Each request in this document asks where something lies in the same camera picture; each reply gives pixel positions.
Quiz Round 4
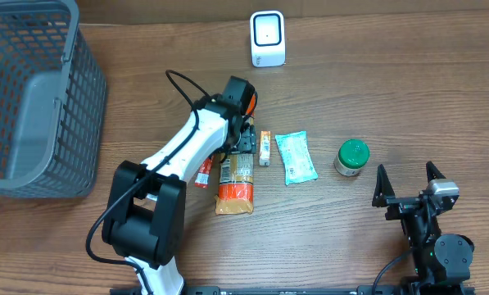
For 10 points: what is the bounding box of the white barcode scanner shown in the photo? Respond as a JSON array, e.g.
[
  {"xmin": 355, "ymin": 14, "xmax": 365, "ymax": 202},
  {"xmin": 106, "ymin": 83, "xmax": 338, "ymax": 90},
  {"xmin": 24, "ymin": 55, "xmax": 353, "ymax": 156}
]
[{"xmin": 249, "ymin": 10, "xmax": 286, "ymax": 67}]

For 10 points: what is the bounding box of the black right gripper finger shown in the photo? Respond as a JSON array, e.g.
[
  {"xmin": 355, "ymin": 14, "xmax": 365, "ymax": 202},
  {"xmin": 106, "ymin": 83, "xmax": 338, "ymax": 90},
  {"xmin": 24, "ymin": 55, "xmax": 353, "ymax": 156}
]
[
  {"xmin": 425, "ymin": 161, "xmax": 445, "ymax": 182},
  {"xmin": 372, "ymin": 164, "xmax": 395, "ymax": 207}
]

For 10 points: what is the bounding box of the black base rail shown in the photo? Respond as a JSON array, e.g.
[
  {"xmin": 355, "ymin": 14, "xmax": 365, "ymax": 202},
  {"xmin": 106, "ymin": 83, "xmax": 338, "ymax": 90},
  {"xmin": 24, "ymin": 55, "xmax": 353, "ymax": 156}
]
[{"xmin": 109, "ymin": 285, "xmax": 475, "ymax": 295}]

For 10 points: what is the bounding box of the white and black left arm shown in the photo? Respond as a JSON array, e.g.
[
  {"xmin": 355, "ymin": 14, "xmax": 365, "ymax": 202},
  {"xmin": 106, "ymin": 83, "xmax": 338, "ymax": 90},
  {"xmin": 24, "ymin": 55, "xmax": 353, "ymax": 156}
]
[{"xmin": 89, "ymin": 76, "xmax": 257, "ymax": 294}]

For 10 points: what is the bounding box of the small orange box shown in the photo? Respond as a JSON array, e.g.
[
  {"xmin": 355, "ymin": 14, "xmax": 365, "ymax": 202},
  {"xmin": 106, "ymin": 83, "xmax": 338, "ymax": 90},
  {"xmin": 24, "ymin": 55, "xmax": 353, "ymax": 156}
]
[{"xmin": 259, "ymin": 131, "xmax": 271, "ymax": 166}]

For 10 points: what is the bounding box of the orange brown snack bag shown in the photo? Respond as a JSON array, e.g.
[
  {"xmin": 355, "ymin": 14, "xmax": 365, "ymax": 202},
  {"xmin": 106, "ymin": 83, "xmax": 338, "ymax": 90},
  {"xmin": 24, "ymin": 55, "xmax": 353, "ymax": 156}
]
[{"xmin": 214, "ymin": 93, "xmax": 257, "ymax": 216}]

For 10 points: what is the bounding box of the teal wet wipes pack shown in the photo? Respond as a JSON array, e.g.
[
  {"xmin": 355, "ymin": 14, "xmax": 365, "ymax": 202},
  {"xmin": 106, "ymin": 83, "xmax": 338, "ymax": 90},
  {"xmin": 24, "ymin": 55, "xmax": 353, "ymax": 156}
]
[{"xmin": 274, "ymin": 131, "xmax": 318, "ymax": 185}]

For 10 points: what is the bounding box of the red snack packet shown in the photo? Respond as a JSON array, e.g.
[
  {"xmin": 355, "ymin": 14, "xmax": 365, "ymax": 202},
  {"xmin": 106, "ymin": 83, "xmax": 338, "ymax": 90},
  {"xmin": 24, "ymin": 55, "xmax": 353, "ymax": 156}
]
[{"xmin": 194, "ymin": 155, "xmax": 214, "ymax": 188}]

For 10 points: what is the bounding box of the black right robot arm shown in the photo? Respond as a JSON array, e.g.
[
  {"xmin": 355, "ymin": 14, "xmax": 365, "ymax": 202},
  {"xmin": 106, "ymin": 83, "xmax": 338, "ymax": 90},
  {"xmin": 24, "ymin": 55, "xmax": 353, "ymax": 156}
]
[{"xmin": 370, "ymin": 161, "xmax": 475, "ymax": 294}]

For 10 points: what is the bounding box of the green lid jar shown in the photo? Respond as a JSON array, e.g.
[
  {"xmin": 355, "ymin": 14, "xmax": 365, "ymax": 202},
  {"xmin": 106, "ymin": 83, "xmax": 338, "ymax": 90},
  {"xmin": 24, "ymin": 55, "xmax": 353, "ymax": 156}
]
[{"xmin": 333, "ymin": 138, "xmax": 370, "ymax": 177}]

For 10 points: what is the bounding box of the grey plastic mesh basket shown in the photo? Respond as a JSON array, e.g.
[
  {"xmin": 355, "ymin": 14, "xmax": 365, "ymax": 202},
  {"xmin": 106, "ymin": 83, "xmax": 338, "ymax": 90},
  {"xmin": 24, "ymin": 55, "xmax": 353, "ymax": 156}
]
[{"xmin": 0, "ymin": 0, "xmax": 107, "ymax": 198}]

